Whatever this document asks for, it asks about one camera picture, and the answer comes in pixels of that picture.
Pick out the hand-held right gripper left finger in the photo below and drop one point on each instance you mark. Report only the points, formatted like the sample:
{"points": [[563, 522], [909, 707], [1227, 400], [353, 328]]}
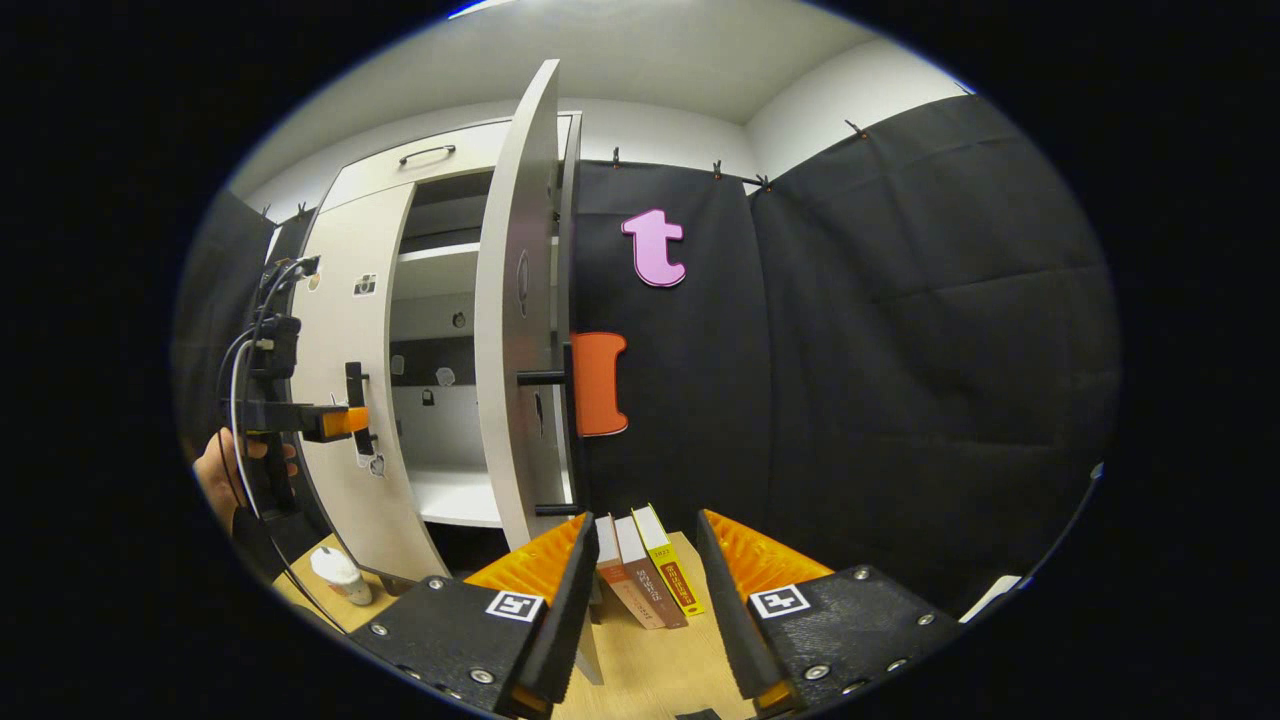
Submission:
{"points": [[570, 620]]}

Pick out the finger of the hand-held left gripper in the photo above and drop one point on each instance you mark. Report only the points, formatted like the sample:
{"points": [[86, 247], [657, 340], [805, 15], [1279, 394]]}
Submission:
{"points": [[345, 422]]}

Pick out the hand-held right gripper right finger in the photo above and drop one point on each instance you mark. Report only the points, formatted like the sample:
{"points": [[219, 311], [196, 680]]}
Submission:
{"points": [[725, 620]]}

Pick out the white cabinet door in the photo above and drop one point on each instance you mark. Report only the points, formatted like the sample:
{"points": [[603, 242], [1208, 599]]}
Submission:
{"points": [[340, 330], [510, 300]]}

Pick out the white double-door shoe cabinet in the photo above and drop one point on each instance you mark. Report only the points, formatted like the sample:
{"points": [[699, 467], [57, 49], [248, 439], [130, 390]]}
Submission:
{"points": [[450, 440]]}

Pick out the white cabinet shelf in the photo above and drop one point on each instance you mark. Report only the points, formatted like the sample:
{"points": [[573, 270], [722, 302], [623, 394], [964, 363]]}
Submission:
{"points": [[460, 495], [440, 251]]}

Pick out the yellow book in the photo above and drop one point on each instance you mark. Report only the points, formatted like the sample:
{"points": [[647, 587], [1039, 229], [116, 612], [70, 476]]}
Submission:
{"points": [[682, 585]]}

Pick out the salmon book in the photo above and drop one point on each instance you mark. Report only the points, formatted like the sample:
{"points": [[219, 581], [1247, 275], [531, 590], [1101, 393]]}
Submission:
{"points": [[630, 600]]}

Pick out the brown book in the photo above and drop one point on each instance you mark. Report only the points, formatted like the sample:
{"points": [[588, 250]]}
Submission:
{"points": [[660, 600]]}

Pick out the white lidded cup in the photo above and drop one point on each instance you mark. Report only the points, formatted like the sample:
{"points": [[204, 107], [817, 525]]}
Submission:
{"points": [[342, 578]]}

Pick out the black backdrop cloth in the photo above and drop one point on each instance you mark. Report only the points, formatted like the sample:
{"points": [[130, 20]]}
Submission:
{"points": [[900, 350]]}

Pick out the large ceiling light panel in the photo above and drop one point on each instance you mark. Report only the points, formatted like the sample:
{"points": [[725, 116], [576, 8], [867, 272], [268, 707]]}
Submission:
{"points": [[480, 8]]}

